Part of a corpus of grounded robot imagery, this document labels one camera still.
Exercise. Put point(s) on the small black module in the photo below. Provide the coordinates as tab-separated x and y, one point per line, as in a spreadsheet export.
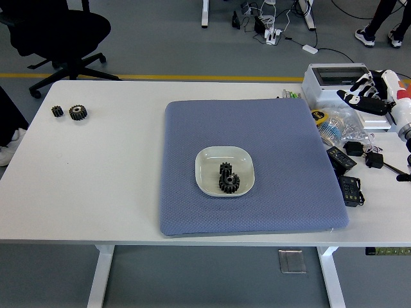
353	147

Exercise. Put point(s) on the white table leg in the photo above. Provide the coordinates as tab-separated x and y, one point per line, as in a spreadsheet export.
332	279
101	276

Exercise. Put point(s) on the table height control panel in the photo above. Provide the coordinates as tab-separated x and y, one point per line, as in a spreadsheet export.
388	251

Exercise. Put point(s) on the blue-grey padded mat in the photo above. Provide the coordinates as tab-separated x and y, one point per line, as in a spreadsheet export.
224	122

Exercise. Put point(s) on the white square dish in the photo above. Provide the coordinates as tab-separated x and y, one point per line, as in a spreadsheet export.
208	163

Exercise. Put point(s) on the yellow black tape measure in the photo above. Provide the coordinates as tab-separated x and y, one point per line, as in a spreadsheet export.
318	115

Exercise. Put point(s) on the white flat switch panel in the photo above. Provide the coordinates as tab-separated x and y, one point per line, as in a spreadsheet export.
372	123

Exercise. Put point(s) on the grey electrical enclosure box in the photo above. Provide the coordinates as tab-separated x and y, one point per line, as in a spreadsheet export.
327	91

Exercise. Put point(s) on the clear plastic parts bag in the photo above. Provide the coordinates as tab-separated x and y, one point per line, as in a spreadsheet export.
350	128

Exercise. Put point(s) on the black floor stand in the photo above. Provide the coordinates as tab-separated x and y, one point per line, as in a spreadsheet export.
236	20

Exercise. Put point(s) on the white desk leg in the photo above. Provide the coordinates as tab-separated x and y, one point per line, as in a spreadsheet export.
205	13
308	16

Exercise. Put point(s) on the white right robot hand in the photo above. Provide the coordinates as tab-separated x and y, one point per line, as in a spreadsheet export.
399	106

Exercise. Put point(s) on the white floor adapter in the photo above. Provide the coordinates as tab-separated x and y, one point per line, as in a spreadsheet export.
310	49

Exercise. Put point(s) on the blue resistor strip bundle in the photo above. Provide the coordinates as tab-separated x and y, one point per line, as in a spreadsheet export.
330	130

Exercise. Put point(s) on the metal floor plate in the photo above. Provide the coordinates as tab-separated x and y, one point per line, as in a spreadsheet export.
292	261

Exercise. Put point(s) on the green white terminal connectors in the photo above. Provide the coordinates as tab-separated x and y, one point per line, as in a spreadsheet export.
290	94

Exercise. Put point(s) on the grey charger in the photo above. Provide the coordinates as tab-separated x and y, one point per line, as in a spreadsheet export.
246	8

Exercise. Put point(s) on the small black gear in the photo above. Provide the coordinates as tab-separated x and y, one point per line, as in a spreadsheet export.
57	111
225	167

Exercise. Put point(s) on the large black gear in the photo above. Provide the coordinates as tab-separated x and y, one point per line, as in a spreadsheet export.
78	112
229	185

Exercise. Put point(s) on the black plug adapter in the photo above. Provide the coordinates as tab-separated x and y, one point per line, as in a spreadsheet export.
374	160

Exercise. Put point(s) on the black power brick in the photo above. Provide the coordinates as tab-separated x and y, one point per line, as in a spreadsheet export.
260	24

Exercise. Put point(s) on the white power strip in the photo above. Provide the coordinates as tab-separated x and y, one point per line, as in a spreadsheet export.
273	36

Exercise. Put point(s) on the black office chair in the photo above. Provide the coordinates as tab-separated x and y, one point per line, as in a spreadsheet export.
61	29

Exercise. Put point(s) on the person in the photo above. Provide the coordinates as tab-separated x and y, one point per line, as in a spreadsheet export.
9	118
382	16

